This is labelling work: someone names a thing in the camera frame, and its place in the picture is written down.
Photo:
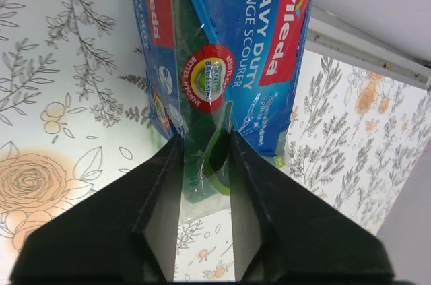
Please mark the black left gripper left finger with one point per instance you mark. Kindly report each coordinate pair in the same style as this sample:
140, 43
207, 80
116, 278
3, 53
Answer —
125, 233

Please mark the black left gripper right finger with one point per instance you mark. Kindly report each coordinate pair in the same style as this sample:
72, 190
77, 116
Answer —
284, 234

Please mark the green blue sponge pack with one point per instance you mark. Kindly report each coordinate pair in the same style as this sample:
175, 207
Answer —
219, 65

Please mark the floral patterned table mat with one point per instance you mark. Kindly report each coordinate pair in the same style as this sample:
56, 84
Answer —
78, 112

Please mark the aluminium frame rail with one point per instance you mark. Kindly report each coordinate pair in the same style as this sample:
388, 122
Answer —
391, 37

